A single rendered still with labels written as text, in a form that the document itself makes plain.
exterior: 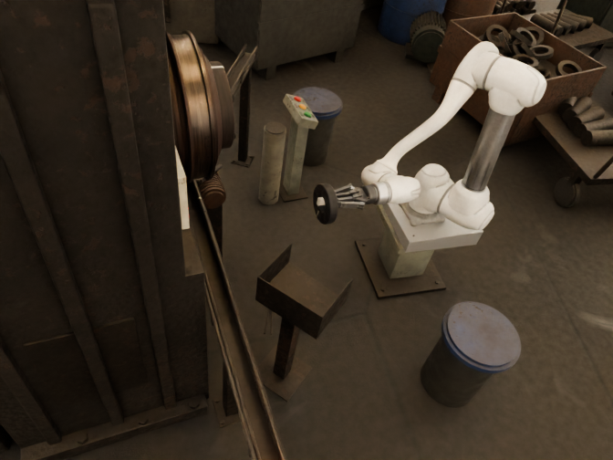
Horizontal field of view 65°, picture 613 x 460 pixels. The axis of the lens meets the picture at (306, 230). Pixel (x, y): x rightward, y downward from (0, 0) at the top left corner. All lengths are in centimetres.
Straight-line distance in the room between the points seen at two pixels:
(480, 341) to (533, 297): 95
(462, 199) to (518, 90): 53
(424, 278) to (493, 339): 74
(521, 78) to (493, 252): 139
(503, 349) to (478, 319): 15
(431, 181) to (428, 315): 74
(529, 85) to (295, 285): 110
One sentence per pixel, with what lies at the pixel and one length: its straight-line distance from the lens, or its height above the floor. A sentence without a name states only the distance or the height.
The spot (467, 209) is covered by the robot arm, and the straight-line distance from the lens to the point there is 224.
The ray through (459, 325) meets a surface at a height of 43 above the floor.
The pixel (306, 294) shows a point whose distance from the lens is 178.
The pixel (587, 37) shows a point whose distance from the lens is 556.
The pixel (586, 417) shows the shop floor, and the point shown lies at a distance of 272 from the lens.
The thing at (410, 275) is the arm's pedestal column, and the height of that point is 4.
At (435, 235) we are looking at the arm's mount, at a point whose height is 43.
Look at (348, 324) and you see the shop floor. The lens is 246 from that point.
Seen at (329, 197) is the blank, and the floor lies 86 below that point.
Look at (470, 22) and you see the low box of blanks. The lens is 427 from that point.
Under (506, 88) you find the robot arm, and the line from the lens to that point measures 197.
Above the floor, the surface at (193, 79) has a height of 130.
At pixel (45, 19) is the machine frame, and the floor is 163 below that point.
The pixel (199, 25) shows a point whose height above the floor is 19.
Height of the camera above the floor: 203
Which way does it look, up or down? 46 degrees down
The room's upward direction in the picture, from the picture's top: 11 degrees clockwise
